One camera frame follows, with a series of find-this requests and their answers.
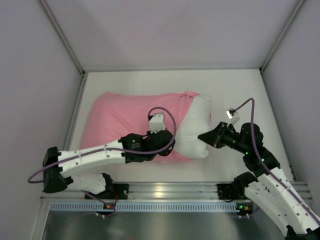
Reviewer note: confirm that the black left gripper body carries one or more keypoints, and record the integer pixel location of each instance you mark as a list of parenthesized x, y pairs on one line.
[(164, 139)]

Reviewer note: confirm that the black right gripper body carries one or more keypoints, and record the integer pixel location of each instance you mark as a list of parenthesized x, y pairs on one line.
[(220, 135)]

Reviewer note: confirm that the white pillow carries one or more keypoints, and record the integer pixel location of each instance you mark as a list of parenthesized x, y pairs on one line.
[(196, 122)]

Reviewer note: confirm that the pink floral pillowcase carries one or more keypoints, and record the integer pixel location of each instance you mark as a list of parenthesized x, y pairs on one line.
[(113, 116)]

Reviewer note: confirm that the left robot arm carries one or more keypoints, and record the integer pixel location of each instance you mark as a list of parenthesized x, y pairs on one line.
[(66, 168)]

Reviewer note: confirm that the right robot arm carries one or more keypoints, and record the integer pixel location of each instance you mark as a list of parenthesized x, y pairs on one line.
[(265, 182)]

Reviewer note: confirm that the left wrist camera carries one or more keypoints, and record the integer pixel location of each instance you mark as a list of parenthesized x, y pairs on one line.
[(156, 122)]

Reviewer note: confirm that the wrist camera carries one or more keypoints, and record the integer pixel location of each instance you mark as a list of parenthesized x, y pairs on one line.
[(156, 122), (232, 115)]

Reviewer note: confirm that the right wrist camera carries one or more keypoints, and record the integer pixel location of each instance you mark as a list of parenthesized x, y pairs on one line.
[(232, 115)]

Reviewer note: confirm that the aluminium front rail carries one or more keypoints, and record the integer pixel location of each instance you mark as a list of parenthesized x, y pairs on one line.
[(168, 191)]

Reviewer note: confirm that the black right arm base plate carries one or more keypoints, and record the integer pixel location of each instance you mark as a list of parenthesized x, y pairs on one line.
[(230, 192)]

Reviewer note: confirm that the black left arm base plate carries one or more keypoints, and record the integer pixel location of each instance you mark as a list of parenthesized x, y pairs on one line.
[(117, 190)]

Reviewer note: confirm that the white slotted cable duct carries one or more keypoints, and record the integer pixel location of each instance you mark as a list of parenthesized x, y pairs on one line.
[(176, 207)]

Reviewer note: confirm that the right aluminium frame post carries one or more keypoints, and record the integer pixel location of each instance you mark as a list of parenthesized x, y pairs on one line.
[(284, 30)]

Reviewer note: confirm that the aluminium frame post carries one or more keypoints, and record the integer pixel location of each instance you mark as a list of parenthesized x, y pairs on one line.
[(61, 35), (284, 30)]

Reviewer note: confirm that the left aluminium frame post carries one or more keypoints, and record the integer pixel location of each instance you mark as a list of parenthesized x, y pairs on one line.
[(61, 35)]

